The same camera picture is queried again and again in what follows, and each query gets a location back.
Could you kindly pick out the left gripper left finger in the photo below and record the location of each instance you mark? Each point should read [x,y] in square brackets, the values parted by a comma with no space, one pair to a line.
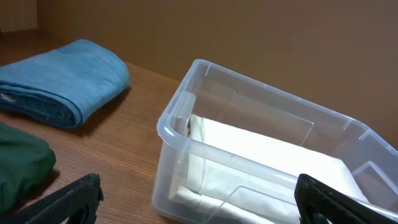
[75,203]

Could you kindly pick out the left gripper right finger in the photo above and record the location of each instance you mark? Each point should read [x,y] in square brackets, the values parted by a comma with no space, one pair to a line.
[320,204]

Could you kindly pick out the cream cloth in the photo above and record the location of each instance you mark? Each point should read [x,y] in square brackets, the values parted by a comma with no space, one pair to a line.
[211,188]

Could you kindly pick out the clear plastic storage container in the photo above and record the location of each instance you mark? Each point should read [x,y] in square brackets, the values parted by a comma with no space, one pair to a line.
[217,93]

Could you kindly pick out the dark green garment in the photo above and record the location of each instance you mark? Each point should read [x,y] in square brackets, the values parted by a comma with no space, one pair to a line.
[26,162]

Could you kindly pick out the folded blue towel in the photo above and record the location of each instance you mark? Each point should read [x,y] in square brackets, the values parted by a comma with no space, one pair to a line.
[65,86]

